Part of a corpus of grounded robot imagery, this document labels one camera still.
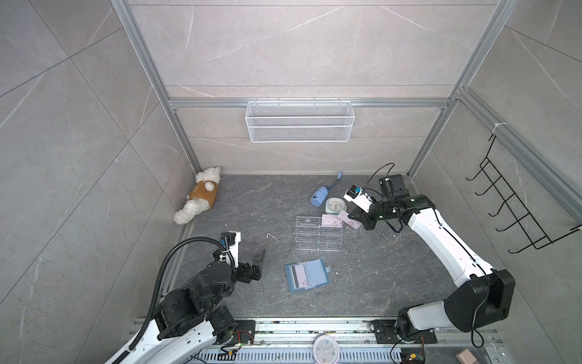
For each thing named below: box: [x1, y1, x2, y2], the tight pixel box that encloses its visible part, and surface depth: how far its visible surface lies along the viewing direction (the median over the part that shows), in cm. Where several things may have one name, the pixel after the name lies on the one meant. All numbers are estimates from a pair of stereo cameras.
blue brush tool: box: [309, 171, 344, 208], surface depth 109 cm
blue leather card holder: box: [284, 257, 332, 292], surface depth 87 cm
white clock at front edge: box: [312, 334, 341, 364], surface depth 70 cm
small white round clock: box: [325, 197, 348, 215], surface depth 106 cm
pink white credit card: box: [321, 213, 343, 228], surface depth 94 cm
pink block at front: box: [455, 348, 479, 364], surface depth 69 cm
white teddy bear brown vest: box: [172, 166, 222, 226], surface depth 101 cm
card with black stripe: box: [289, 263, 308, 289], surface depth 87 cm
